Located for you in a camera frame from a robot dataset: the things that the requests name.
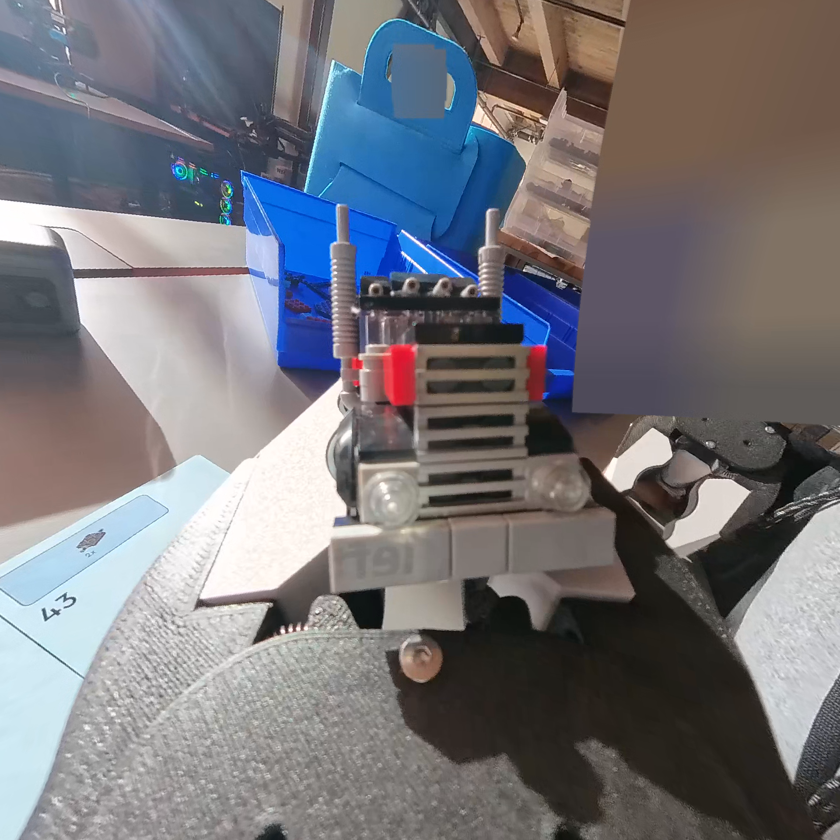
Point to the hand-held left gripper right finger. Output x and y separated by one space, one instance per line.
590 584

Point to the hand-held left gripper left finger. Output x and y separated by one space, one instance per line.
275 512

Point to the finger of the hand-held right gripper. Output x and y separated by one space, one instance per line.
682 479

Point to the toy brick truck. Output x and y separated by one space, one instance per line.
459 426

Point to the grey desk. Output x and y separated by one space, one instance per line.
164 315

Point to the light blue instruction booklet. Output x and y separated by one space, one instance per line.
98 558

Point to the pile of loose toy bricks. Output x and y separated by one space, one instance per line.
305 298

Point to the clear plastic storage drawers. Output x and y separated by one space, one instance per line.
558 184

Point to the computer with coloured lights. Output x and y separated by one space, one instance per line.
203 187

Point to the blue felt bag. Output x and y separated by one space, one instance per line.
394 164

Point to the wooden table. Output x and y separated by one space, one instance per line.
98 111

